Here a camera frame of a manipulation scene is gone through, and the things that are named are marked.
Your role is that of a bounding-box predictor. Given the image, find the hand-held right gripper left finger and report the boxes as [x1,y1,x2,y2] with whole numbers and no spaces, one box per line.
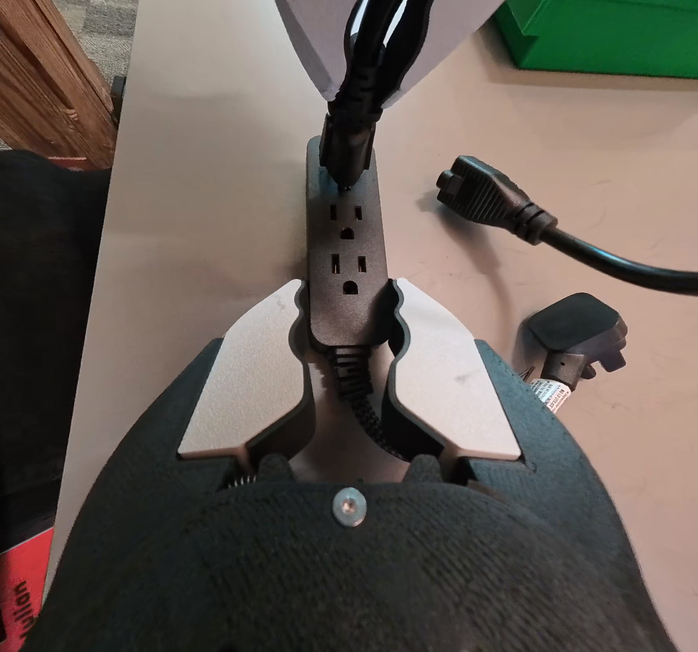
[177,279,317,459]

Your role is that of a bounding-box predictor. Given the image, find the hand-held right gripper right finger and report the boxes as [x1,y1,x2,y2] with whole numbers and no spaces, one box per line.
[382,277,524,461]

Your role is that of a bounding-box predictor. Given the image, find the black power cord cable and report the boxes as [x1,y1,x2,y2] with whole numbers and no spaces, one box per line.
[344,0,698,295]

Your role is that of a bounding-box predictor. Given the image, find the black power plug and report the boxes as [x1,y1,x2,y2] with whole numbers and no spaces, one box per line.
[319,76,382,192]

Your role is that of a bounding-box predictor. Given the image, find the black power strip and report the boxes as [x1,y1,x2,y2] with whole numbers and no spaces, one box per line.
[305,135,390,350]

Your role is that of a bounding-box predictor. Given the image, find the black flat angled plug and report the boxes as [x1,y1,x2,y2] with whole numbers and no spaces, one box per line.
[523,292,628,385]

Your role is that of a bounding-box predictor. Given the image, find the green plastic bin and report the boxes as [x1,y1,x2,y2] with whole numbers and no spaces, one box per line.
[493,0,698,72]

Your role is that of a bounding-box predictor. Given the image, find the wooden cabinet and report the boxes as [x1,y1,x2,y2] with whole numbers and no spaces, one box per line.
[0,0,120,170]

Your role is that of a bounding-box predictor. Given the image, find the red printed box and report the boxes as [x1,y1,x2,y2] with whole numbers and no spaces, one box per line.
[0,527,55,652]

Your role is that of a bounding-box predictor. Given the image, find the black power strip cable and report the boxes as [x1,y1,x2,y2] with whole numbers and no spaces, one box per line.
[327,345,407,462]

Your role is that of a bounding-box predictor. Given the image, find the white cable label tag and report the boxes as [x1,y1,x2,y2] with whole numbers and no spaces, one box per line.
[526,376,573,415]

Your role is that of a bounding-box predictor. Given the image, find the black cloverleaf cord connector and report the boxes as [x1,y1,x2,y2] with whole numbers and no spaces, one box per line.
[436,155,558,246]

